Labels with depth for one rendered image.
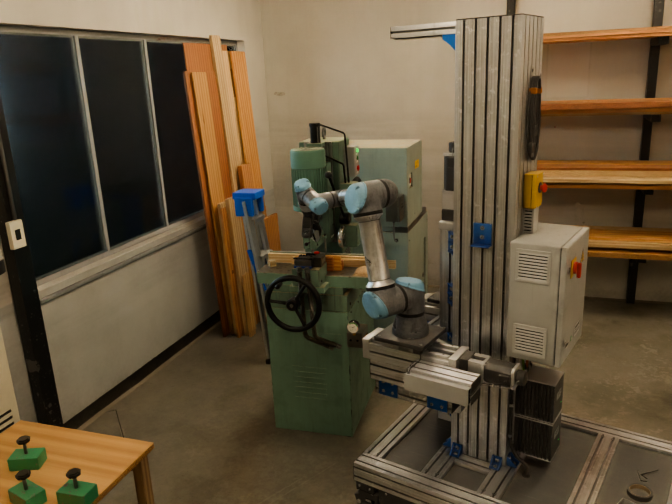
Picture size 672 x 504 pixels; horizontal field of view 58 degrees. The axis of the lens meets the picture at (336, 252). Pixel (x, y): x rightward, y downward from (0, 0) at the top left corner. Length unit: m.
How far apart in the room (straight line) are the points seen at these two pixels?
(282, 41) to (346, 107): 0.80
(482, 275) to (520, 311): 0.21
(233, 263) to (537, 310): 2.64
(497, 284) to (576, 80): 2.88
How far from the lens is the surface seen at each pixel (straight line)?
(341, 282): 3.02
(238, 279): 4.53
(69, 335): 3.65
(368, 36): 5.33
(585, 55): 5.12
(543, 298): 2.39
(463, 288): 2.54
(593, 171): 4.72
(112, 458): 2.53
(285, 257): 3.27
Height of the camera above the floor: 1.86
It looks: 16 degrees down
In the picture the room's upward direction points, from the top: 3 degrees counter-clockwise
